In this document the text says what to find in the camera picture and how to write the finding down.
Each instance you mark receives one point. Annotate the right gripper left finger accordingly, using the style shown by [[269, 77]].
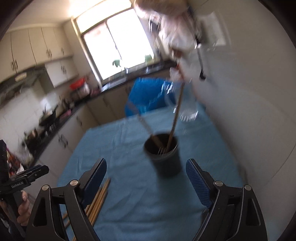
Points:
[[46, 222]]

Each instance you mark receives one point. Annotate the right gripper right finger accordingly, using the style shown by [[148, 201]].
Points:
[[233, 213]]

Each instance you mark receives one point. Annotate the wooden chopstick five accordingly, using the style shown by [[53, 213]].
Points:
[[98, 213]]

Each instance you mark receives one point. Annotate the wooden chopstick three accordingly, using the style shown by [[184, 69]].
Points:
[[90, 207]]

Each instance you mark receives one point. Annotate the wooden chopstick four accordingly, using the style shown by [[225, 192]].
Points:
[[99, 206]]

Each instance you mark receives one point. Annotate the wooden chopstick one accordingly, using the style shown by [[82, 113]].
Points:
[[145, 125]]

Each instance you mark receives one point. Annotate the wooden chopstick two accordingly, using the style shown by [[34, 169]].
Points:
[[176, 116]]

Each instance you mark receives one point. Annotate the lower kitchen cabinets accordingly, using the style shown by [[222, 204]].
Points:
[[55, 143]]

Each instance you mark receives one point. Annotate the kitchen cabinets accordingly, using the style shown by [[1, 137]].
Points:
[[25, 49], [55, 143]]

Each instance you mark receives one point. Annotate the upper kitchen cabinets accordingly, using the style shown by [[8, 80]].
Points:
[[25, 49]]

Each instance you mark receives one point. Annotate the kitchen window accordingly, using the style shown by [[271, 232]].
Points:
[[119, 45]]

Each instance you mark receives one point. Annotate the person left hand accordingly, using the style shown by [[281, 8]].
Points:
[[24, 210]]

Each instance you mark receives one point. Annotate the black wok pan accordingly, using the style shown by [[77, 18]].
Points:
[[48, 116]]

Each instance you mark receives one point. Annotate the blue terry table cloth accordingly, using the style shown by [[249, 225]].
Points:
[[140, 205]]

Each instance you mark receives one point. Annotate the dark grey utensil holder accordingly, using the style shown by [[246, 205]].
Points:
[[167, 163]]

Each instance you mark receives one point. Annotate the range hood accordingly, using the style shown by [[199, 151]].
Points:
[[16, 84]]

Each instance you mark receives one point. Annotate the clear glass mug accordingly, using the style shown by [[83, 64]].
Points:
[[189, 108]]

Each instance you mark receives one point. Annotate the red plastic basin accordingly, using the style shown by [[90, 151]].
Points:
[[78, 84]]

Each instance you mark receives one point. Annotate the blue plastic bag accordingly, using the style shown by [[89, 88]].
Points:
[[148, 94]]

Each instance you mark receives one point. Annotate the hanging printed plastic bag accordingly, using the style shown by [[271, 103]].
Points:
[[177, 28]]

